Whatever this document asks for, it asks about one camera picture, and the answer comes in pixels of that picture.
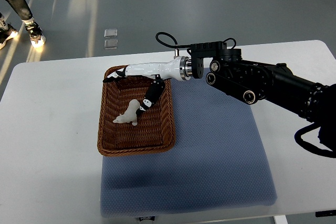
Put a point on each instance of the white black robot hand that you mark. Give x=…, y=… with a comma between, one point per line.
x=179, y=68

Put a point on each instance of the white toy bear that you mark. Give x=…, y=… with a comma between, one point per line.
x=129, y=116

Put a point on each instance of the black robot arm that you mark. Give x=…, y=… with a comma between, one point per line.
x=224, y=69

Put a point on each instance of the brown wicker basket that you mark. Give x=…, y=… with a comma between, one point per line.
x=155, y=130

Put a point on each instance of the lower floor socket plate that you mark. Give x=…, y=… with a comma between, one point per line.
x=110, y=44

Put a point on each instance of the floor socket plate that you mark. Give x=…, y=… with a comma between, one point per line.
x=111, y=32
x=110, y=44

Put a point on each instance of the upper floor socket plate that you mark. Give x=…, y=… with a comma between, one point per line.
x=111, y=32

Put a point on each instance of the blue foam mat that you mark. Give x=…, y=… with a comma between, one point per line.
x=218, y=161

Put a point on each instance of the black table label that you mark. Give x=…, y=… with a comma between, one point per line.
x=149, y=218

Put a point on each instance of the person in dark trousers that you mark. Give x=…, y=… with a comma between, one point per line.
x=8, y=32

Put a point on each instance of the black table control panel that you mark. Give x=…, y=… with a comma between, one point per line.
x=328, y=213

